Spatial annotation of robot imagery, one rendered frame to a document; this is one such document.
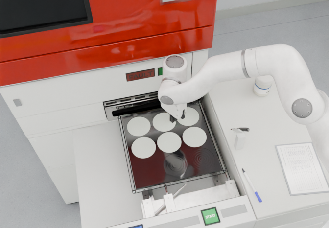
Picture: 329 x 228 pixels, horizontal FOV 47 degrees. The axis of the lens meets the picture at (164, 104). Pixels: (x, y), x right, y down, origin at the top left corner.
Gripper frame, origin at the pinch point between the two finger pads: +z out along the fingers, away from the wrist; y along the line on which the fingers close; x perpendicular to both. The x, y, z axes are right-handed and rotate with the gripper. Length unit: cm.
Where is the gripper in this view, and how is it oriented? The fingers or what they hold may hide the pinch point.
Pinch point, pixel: (173, 117)
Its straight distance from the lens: 150.1
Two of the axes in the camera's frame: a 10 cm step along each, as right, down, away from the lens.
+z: 0.1, 6.1, 7.9
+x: 7.0, -5.7, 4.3
